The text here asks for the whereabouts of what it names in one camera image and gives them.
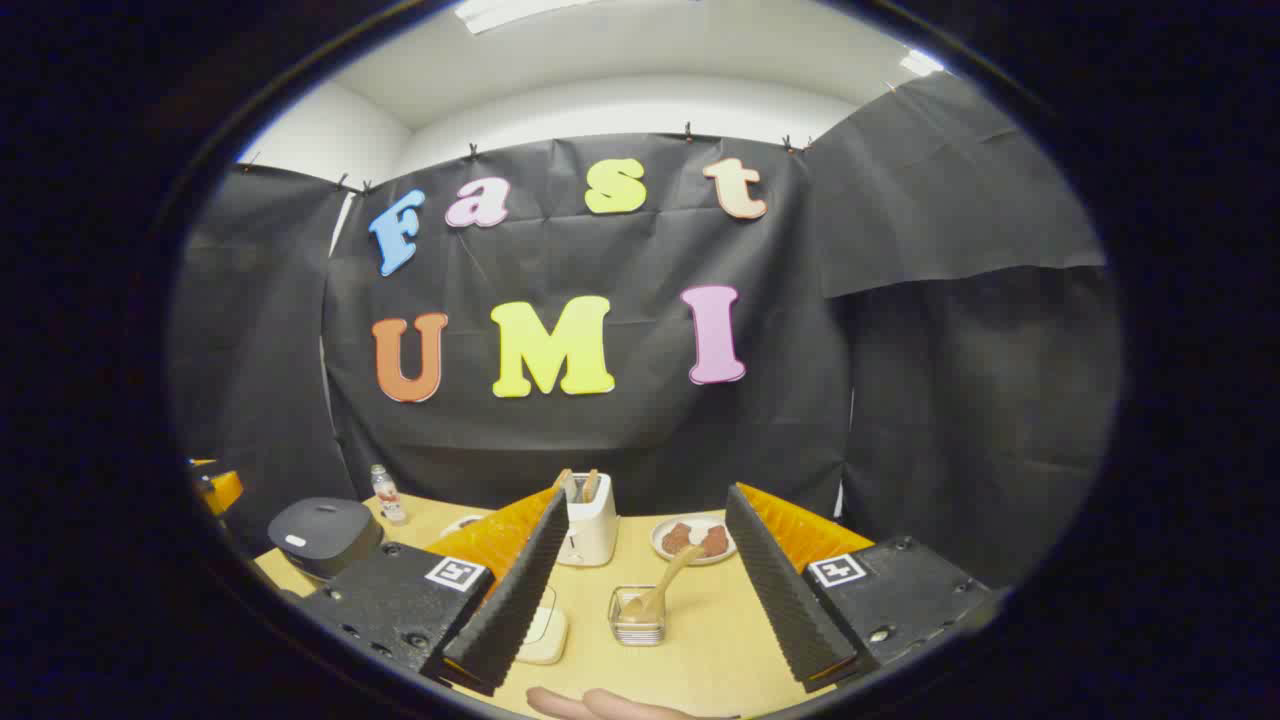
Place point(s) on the brown meat piece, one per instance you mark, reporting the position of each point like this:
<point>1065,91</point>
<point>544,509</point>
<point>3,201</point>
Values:
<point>677,538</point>
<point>714,541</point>

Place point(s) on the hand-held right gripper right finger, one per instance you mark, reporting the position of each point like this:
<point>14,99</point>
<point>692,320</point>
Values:
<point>790,610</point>

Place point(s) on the small clear bottle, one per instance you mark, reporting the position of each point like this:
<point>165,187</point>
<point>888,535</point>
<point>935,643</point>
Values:
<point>388,500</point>

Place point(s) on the small ceiling light panel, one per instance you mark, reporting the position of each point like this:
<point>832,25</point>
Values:
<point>920,63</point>

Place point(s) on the clear box of rice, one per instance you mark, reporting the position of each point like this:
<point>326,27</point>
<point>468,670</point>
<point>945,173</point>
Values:
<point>548,640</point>

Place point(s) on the white toaster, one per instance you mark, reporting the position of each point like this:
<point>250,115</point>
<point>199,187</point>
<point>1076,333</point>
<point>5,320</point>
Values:
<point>592,530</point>

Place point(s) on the toast slice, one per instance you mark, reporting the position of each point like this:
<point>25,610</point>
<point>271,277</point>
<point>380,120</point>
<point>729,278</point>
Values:
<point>590,484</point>
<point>563,480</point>

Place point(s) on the wooden spoon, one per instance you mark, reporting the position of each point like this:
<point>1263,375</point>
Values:
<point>665,585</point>

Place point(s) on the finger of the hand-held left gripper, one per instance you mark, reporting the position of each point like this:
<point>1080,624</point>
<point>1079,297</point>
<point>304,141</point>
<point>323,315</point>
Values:
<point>220,490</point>

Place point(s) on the black rice cooker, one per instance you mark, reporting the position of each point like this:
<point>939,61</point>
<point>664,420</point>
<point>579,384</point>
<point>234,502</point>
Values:
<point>325,530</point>

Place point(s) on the large ceiling light panel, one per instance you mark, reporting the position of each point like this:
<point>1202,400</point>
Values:
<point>510,12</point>

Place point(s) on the white round plate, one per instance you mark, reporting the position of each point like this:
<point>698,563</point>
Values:
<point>696,541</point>

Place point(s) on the white divided sauce dish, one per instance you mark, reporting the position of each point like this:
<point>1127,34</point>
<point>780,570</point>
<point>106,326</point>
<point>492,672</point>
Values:
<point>460,523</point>

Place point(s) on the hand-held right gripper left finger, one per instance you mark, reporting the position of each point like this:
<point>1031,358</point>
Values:
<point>520,600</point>

